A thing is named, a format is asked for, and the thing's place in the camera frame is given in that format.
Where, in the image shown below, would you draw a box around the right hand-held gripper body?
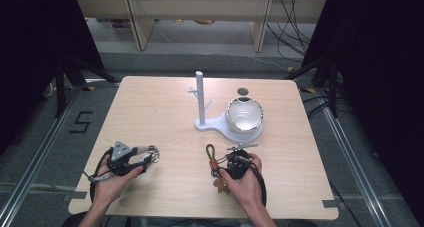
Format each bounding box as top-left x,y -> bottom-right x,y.
226,148 -> 255,181

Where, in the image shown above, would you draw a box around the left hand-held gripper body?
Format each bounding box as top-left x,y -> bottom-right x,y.
106,140 -> 148,177

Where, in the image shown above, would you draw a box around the green rope leather keychain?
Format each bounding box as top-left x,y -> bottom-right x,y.
205,143 -> 232,195

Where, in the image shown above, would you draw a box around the person's right hand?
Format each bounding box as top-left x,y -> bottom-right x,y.
217,152 -> 265,212

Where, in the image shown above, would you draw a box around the person's left hand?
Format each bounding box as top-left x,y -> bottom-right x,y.
92,155 -> 145,209

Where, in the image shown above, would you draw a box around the white silver-rimmed bowl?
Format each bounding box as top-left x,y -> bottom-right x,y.
225,96 -> 265,135

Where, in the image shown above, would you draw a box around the white stand with pole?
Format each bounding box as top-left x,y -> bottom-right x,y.
187,70 -> 265,144

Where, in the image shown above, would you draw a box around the person's dark clothing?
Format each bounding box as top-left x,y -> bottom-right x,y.
60,211 -> 89,227

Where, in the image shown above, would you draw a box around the black metal stand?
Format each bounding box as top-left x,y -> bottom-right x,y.
54,52 -> 118,119
283,52 -> 342,119

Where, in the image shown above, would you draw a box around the black curtain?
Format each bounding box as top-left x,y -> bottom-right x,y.
299,0 -> 424,220
0,0 -> 106,156

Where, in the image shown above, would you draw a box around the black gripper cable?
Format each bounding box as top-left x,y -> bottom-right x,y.
248,160 -> 268,209
88,147 -> 115,205

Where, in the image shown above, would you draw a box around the grey cable plug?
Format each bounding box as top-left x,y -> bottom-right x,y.
82,170 -> 113,185

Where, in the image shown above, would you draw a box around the metal floor rail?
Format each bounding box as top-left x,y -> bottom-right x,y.
318,86 -> 393,227
0,82 -> 86,227

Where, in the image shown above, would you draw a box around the white floor cable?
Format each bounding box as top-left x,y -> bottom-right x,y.
245,53 -> 292,72

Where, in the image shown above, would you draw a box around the black floor cables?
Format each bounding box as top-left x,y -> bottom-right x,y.
265,0 -> 316,63

